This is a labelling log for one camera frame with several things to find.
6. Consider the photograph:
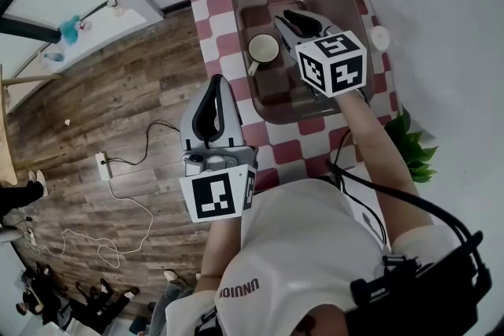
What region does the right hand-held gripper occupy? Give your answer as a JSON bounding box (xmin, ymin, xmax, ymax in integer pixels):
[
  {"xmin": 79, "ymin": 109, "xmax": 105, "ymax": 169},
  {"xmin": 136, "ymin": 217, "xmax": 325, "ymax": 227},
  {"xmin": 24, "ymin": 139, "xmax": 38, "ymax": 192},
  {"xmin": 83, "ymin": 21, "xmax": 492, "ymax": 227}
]
[{"xmin": 272, "ymin": 9, "xmax": 369, "ymax": 99}]

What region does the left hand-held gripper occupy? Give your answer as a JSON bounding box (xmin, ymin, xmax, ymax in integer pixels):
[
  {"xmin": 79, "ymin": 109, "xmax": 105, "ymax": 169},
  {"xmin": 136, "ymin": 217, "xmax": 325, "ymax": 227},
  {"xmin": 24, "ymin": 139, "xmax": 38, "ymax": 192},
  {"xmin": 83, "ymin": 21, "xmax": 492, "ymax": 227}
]
[{"xmin": 178, "ymin": 74, "xmax": 259, "ymax": 224}]

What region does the person's right forearm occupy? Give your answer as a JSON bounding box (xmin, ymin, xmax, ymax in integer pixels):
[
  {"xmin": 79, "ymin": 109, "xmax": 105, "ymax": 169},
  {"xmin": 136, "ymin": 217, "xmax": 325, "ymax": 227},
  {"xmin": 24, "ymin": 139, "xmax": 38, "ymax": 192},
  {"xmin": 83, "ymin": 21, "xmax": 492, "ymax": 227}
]
[{"xmin": 336, "ymin": 90, "xmax": 435, "ymax": 245}]

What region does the person's left forearm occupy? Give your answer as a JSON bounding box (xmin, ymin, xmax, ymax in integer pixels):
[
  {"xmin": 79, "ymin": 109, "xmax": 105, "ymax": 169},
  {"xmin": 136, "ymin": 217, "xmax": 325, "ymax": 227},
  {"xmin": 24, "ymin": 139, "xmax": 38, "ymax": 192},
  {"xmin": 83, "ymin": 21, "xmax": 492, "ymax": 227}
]
[{"xmin": 195, "ymin": 214, "xmax": 243, "ymax": 292}]

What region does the white paper roll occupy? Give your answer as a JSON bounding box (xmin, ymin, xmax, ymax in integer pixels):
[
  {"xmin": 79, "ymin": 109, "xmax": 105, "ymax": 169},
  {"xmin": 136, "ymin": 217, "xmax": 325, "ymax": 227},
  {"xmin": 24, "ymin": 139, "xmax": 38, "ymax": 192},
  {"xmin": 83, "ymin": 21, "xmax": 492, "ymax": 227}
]
[{"xmin": 370, "ymin": 25, "xmax": 391, "ymax": 51}]

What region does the red white checkered tablecloth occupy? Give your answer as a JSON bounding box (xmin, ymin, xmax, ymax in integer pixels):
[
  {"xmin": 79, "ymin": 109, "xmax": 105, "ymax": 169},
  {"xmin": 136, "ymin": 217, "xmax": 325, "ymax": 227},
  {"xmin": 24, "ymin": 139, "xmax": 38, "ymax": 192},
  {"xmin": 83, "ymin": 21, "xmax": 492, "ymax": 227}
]
[{"xmin": 175, "ymin": 0, "xmax": 402, "ymax": 192}]

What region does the person's white t-shirt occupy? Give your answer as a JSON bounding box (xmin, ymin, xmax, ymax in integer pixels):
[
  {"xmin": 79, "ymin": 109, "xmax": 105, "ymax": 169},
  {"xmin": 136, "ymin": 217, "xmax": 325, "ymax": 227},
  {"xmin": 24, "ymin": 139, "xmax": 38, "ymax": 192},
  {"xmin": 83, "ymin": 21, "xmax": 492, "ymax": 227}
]
[{"xmin": 164, "ymin": 176, "xmax": 461, "ymax": 336}]

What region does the green leafy potted plant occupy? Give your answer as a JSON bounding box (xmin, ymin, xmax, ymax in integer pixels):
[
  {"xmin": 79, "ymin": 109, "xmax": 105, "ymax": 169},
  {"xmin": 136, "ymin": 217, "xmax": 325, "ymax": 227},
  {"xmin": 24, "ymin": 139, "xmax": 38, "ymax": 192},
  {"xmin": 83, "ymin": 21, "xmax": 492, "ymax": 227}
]
[{"xmin": 384, "ymin": 105, "xmax": 439, "ymax": 184}]

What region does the blue duster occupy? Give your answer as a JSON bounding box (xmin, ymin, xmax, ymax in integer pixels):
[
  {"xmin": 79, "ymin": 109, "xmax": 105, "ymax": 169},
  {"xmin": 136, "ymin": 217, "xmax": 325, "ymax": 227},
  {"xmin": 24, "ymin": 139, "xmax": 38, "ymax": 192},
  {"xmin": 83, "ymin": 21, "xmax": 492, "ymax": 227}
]
[{"xmin": 58, "ymin": 14, "xmax": 82, "ymax": 46}]

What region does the wooden table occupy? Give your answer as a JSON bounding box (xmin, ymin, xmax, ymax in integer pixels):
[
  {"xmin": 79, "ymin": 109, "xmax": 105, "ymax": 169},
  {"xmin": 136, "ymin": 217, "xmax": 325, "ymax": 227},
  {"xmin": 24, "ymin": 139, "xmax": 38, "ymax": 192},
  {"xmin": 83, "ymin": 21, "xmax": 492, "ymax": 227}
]
[{"xmin": 0, "ymin": 65, "xmax": 62, "ymax": 186}]

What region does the person's bare neck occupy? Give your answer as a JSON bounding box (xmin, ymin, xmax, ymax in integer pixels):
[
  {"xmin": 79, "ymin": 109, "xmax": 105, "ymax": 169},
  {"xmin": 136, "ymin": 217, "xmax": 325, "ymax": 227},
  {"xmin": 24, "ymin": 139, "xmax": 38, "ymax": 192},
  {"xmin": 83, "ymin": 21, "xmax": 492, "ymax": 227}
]
[{"xmin": 293, "ymin": 305, "xmax": 350, "ymax": 336}]

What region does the black chest pack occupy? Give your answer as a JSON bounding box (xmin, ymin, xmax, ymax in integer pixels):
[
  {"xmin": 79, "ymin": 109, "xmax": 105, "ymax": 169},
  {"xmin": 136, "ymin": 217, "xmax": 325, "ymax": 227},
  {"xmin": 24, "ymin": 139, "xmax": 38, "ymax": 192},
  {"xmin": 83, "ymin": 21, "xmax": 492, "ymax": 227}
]
[{"xmin": 346, "ymin": 231, "xmax": 493, "ymax": 336}]

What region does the black power cable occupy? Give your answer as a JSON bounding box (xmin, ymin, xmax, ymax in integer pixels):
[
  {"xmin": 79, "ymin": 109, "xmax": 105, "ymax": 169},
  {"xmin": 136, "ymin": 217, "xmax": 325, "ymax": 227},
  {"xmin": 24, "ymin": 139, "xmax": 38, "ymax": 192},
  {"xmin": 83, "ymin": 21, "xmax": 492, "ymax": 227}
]
[{"xmin": 105, "ymin": 120, "xmax": 182, "ymax": 165}]

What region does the long white cable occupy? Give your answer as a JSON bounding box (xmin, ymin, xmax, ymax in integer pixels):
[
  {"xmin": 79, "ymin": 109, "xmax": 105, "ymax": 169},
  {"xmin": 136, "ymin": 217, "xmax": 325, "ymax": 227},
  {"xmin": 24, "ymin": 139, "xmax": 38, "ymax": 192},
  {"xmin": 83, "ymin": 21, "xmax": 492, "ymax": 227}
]
[{"xmin": 61, "ymin": 179, "xmax": 155, "ymax": 269}]

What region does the thin black cable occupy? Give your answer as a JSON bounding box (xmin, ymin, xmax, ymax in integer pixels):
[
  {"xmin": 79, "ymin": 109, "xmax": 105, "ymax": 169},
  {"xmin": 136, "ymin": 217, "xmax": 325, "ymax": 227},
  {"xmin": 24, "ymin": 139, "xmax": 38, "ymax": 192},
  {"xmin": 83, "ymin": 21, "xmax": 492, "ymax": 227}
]
[{"xmin": 328, "ymin": 127, "xmax": 389, "ymax": 249}]

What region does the thick black cable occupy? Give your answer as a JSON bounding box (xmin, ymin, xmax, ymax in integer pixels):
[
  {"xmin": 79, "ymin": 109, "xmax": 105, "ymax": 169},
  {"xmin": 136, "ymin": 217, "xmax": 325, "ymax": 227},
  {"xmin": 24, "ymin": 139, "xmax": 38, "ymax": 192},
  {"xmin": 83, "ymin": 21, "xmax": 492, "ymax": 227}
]
[{"xmin": 326, "ymin": 161, "xmax": 484, "ymax": 276}]

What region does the black harness strap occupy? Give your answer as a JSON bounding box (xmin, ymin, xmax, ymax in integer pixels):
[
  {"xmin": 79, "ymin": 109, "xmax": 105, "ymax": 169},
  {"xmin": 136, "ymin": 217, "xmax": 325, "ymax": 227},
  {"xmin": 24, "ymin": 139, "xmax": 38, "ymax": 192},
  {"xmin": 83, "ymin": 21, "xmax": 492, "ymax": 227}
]
[{"xmin": 198, "ymin": 306, "xmax": 220, "ymax": 336}]

